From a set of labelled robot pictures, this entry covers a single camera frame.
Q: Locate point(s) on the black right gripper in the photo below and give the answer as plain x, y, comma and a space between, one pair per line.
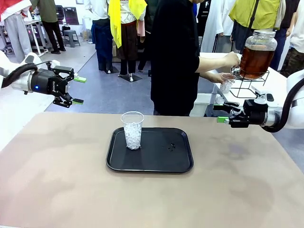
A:
257, 114

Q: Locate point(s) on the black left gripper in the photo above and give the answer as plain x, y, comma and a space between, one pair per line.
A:
44, 82

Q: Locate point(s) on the short clear plastic cup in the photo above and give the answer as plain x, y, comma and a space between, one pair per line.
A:
225, 86

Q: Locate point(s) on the glass tea dispenser jar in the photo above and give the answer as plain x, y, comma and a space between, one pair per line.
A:
257, 57

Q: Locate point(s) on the tall clear iced cup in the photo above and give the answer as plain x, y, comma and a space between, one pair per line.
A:
133, 137

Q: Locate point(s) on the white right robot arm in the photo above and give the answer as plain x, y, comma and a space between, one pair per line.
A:
297, 116

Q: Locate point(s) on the person's right forearm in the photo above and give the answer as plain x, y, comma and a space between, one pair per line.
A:
211, 63

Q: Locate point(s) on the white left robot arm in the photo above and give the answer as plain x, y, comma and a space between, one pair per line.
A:
22, 82

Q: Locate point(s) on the person's left forearm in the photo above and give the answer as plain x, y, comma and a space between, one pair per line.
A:
208, 77

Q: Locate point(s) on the person's left hand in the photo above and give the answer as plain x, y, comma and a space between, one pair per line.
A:
219, 79

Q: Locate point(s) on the person's right hand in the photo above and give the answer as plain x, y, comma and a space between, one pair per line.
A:
232, 59

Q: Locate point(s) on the white plastic box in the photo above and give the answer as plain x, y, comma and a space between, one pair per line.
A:
202, 104

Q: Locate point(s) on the grey step stool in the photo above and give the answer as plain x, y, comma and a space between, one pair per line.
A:
71, 38

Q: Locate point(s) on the white side table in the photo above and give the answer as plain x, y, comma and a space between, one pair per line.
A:
275, 77

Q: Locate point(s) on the mannequin in navy trousers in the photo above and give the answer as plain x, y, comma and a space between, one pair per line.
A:
101, 35

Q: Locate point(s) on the person in green top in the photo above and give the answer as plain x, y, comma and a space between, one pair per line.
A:
50, 23

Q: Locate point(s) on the person in grey trousers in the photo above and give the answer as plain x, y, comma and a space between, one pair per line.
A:
16, 35

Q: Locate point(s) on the mannequin with yellow scarf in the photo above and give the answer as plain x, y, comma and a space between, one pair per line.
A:
128, 35

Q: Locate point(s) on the person in black t-shirt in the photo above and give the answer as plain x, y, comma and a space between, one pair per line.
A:
173, 59

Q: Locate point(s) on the hanging white garment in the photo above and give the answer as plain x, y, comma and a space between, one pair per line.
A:
216, 26

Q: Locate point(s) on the large black plastic tray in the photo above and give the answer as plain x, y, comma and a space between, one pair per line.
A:
154, 159

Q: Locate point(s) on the mannequin in yellow-green jacket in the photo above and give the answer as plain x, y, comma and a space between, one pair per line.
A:
256, 12

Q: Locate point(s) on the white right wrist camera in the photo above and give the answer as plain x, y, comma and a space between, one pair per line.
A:
259, 89

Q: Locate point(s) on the white frame workbench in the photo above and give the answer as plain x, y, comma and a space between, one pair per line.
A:
35, 35

